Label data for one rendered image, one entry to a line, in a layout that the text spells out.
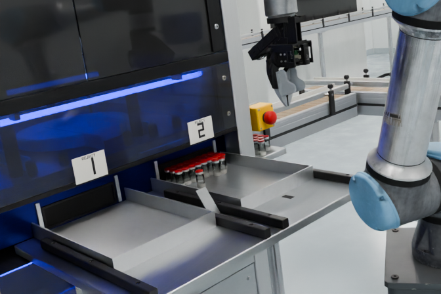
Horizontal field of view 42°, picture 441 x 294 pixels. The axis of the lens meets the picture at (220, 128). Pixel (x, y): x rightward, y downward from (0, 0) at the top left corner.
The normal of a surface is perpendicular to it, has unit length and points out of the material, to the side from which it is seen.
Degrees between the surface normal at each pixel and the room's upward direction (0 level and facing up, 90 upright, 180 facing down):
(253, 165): 90
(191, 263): 0
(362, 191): 97
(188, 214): 90
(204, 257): 0
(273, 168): 90
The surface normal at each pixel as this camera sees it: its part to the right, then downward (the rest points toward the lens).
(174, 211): -0.72, 0.25
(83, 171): 0.68, 0.07
